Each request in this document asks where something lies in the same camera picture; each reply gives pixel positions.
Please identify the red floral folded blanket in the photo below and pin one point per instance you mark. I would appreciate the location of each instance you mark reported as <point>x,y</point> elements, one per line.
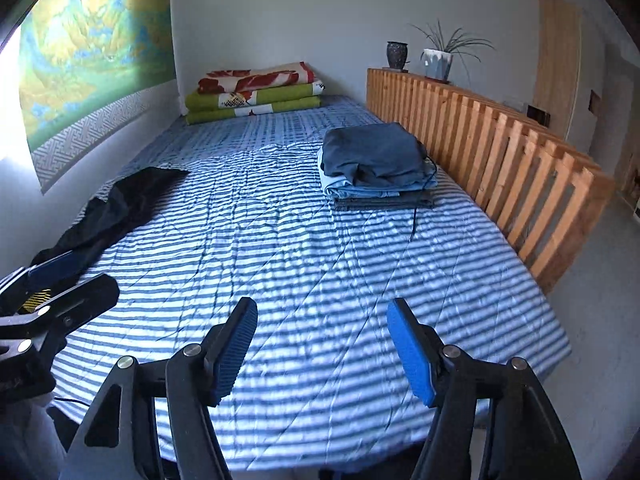
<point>260,79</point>

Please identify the light blue folded cloth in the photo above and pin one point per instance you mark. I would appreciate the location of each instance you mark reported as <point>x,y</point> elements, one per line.
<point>345,190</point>

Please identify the dark blue striped bed sheet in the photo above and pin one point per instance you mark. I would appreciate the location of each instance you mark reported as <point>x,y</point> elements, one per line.
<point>275,125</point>

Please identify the landscape wall poster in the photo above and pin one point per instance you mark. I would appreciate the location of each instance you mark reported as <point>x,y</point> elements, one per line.
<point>95,60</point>

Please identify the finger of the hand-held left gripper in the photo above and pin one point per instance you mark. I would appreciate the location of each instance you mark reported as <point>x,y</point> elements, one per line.
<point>50,270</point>
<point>90,295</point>

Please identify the dark vase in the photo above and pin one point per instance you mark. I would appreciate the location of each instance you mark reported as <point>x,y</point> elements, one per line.
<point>398,56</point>

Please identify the wooden door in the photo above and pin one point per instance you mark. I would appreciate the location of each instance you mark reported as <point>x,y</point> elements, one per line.
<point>557,60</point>

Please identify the potted plant in white pot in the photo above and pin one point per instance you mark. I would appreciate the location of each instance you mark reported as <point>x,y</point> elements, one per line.
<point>437,65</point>

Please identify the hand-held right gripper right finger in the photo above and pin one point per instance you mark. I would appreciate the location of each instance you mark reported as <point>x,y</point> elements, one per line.
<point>412,355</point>

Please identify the dark grey pants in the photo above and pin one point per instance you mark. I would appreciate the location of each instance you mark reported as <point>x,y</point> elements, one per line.
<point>375,155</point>

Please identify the blue striped quilt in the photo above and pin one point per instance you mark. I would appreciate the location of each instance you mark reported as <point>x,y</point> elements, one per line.
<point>300,260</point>

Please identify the wooden slatted bed rail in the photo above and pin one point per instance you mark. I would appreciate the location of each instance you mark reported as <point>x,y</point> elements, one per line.
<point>500,160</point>

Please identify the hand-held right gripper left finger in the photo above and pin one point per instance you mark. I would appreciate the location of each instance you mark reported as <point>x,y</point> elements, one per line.
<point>235,355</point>

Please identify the grey folded cloth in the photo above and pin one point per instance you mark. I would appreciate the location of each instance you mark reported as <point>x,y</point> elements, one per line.
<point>380,203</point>

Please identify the black garment with yellow stripes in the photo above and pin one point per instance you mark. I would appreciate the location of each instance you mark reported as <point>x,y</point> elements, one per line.
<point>115,205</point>

